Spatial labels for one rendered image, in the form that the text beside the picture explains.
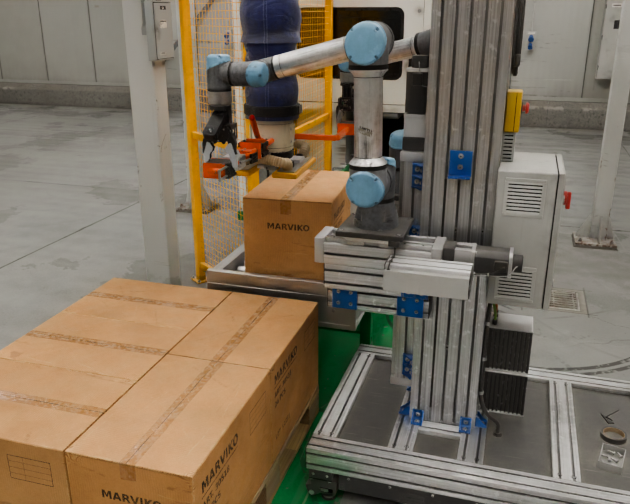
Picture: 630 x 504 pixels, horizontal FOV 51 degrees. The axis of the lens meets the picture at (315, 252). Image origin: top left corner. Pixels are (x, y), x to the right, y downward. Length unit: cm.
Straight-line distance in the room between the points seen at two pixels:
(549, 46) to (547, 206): 923
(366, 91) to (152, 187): 215
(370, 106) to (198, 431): 108
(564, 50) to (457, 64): 922
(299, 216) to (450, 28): 108
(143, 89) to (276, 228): 128
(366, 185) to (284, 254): 103
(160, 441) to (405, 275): 88
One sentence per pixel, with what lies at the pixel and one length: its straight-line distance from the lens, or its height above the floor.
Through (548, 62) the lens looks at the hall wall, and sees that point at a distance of 1144.
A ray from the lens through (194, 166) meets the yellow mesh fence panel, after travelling 435.
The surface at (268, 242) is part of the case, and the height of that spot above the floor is 75.
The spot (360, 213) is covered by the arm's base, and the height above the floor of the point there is 108.
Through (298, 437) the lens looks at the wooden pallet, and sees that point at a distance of 292.
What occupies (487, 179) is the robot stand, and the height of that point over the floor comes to 118.
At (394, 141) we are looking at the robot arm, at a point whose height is 124.
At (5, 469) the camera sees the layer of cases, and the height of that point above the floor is 43.
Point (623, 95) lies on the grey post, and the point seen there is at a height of 115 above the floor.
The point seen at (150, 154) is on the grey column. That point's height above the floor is 97.
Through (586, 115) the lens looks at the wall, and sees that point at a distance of 1141.
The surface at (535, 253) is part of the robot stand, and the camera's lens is 231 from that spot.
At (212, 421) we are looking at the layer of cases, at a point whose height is 54.
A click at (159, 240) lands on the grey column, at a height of 46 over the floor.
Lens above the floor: 170
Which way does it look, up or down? 20 degrees down
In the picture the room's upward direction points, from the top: straight up
